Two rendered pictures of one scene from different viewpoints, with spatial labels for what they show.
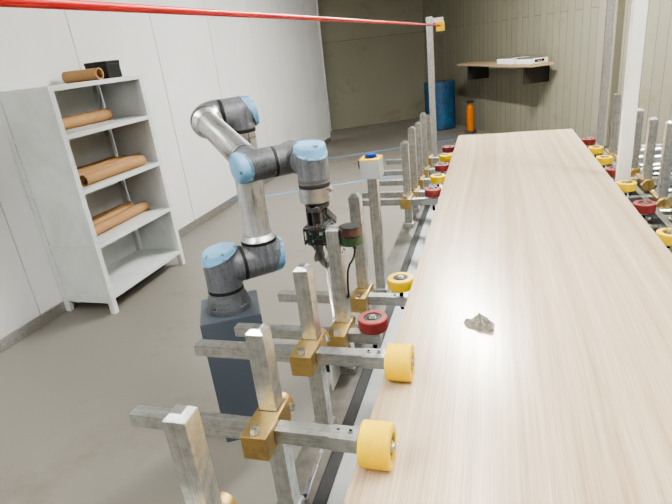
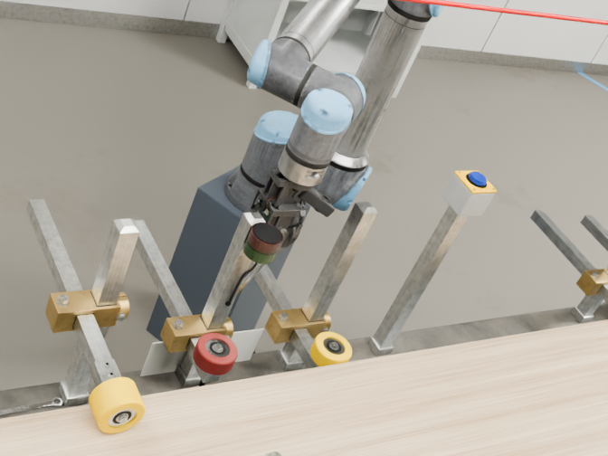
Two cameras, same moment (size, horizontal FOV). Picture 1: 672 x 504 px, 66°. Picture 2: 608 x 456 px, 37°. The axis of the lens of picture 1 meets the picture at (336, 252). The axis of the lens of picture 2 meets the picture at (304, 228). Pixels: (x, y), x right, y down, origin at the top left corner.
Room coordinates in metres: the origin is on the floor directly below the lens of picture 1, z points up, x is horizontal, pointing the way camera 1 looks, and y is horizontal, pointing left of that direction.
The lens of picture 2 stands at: (0.14, -0.73, 2.12)
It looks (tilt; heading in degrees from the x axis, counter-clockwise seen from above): 35 degrees down; 29
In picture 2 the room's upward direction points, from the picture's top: 25 degrees clockwise
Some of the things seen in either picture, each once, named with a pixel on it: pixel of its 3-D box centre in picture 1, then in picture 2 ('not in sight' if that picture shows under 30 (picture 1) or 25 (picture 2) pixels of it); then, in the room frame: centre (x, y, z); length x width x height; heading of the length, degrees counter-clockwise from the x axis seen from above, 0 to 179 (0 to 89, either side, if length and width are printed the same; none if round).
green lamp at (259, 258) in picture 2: (351, 239); (261, 248); (1.27, -0.04, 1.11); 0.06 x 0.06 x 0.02
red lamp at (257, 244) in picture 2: (350, 230); (265, 238); (1.27, -0.04, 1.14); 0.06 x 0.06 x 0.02
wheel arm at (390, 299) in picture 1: (341, 298); (279, 303); (1.51, 0.00, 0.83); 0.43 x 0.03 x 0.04; 72
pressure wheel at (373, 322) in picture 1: (374, 333); (210, 365); (1.22, -0.08, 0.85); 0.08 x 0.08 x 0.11
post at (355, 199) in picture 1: (361, 265); (324, 290); (1.52, -0.08, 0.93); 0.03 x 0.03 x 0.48; 72
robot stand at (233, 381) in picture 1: (241, 365); (225, 270); (2.00, 0.48, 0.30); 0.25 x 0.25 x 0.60; 10
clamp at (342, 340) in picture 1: (343, 331); (198, 332); (1.26, 0.00, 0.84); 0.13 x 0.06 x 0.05; 162
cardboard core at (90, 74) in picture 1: (82, 75); not in sight; (3.92, 1.63, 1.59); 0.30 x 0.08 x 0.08; 70
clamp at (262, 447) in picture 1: (269, 423); not in sight; (0.79, 0.16, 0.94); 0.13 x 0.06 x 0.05; 162
